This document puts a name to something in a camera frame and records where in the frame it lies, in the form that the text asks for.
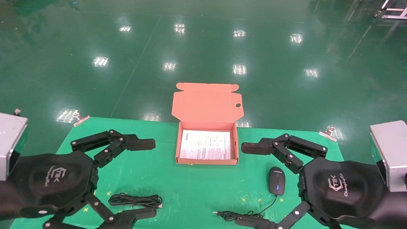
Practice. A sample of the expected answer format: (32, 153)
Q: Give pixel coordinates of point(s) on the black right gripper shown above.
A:
(343, 190)

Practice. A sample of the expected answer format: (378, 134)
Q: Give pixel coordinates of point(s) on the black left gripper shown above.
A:
(54, 178)

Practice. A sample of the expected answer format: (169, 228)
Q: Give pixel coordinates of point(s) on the orange cardboard box with lid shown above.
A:
(206, 105)

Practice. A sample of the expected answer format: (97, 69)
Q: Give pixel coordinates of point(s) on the metal binder clip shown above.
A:
(81, 119)
(328, 133)

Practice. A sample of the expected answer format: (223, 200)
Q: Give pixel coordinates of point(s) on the green table mat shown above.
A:
(190, 190)

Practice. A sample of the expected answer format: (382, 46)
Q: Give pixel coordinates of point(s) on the white printed instruction sheet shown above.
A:
(205, 144)

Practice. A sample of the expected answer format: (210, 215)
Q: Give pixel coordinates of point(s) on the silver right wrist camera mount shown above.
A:
(392, 152)

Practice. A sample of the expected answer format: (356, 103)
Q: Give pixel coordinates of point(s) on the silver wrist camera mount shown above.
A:
(9, 143)
(392, 152)

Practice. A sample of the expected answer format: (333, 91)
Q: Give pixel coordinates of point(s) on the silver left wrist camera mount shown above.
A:
(9, 143)

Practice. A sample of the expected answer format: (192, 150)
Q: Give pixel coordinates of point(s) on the white wheeled cart frame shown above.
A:
(392, 11)

